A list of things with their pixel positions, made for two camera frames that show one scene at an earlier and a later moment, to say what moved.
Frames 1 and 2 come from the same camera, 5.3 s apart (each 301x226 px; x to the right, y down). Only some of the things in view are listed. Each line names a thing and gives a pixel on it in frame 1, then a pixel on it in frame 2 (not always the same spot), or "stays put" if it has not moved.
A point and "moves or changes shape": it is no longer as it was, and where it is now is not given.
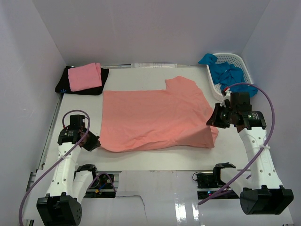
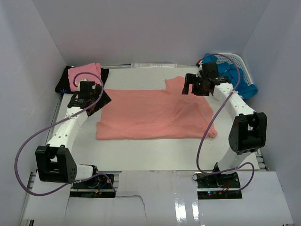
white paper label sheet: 154,65 stays put
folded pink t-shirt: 85,77 stays put
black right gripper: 213,120 → 189,80
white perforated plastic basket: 233,59 stays put
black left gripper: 95,142 → 101,104
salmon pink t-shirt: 177,116 moves or changes shape
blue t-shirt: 228,75 stays put
